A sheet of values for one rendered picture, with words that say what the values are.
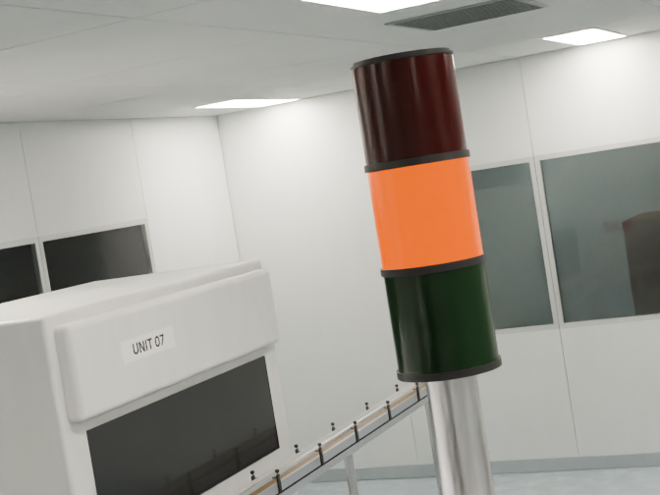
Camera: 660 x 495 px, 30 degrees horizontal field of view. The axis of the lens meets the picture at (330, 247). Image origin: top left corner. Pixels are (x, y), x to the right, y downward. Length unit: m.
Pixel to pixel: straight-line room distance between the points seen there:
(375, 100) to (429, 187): 0.05
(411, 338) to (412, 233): 0.05
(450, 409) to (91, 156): 7.68
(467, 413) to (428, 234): 0.09
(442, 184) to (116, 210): 7.82
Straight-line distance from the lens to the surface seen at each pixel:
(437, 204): 0.57
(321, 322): 9.48
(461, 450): 0.59
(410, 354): 0.58
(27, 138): 7.73
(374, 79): 0.57
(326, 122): 9.30
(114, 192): 8.37
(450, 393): 0.59
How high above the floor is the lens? 2.30
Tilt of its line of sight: 3 degrees down
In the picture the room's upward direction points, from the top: 9 degrees counter-clockwise
